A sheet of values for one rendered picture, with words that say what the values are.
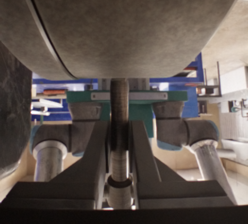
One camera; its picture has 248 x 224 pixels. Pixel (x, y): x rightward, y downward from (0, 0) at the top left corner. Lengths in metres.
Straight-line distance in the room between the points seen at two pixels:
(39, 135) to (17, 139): 0.56
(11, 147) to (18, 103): 0.07
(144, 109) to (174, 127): 0.22
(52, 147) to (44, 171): 0.13
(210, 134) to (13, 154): 0.91
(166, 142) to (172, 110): 0.17
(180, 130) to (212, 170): 0.25
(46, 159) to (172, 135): 0.62
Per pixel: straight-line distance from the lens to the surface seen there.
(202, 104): 4.80
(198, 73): 2.14
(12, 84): 0.32
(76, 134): 0.89
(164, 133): 0.98
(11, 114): 0.32
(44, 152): 0.83
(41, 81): 2.02
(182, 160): 7.93
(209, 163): 0.97
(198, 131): 1.02
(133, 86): 1.17
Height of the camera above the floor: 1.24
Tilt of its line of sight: 6 degrees down
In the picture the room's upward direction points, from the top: 179 degrees clockwise
